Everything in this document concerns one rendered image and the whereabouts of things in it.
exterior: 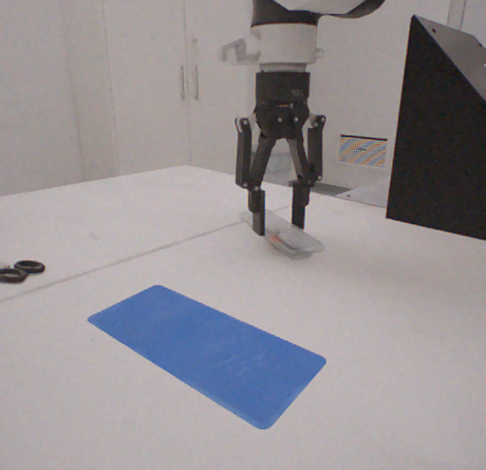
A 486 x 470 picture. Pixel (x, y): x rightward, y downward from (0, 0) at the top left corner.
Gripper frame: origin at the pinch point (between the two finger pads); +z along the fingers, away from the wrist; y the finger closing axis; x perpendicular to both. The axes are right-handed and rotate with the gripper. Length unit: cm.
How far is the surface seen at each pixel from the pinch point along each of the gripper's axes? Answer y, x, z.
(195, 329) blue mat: -18.8, -18.6, 4.5
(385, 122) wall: 207, 209, 9
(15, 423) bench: -34.0, -24.8, 4.5
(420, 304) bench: 5.8, -23.4, 4.7
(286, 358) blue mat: -12.5, -25.8, 4.6
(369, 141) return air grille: 202, 220, 27
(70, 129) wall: -32, 199, 4
